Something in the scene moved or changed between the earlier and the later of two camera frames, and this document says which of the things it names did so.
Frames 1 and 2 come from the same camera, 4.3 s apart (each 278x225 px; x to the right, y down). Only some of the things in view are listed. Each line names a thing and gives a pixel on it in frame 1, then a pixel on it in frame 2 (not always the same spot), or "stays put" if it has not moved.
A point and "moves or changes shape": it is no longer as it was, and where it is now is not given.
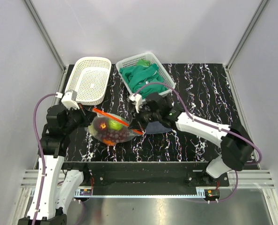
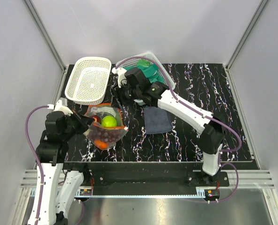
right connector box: (212, 194) stays put
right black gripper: (136, 122) → (119, 98)
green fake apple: (114, 125) → (108, 121)
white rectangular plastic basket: (149, 57) stays put
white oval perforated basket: (89, 78) stays put
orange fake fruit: (108, 142) → (100, 144)
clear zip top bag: (109, 130) moves or changes shape
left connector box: (85, 191) stays put
